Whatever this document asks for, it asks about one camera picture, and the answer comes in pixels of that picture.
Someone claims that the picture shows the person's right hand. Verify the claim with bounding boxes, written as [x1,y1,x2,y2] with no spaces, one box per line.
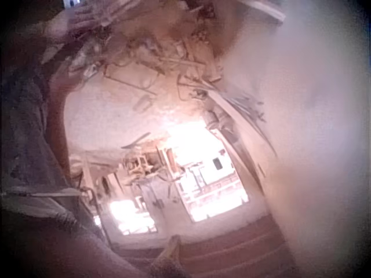
[65,1,117,34]

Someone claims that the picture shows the heap of wood and tools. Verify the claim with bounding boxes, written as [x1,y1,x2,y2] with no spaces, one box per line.
[69,0,230,87]

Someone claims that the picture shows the cluttered wooden workbench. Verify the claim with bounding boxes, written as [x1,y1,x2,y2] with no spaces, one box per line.
[69,131,182,209]

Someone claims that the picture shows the leaning wooden planks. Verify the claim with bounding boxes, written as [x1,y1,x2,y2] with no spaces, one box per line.
[199,78,281,186]

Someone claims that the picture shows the white vehicle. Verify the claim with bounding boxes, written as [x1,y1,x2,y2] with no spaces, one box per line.
[179,143,237,189]

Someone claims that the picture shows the red carpeted steps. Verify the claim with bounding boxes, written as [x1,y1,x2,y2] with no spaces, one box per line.
[114,213,293,278]

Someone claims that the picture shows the bent wire frame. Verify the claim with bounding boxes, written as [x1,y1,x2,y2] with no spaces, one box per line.
[103,62,159,95]

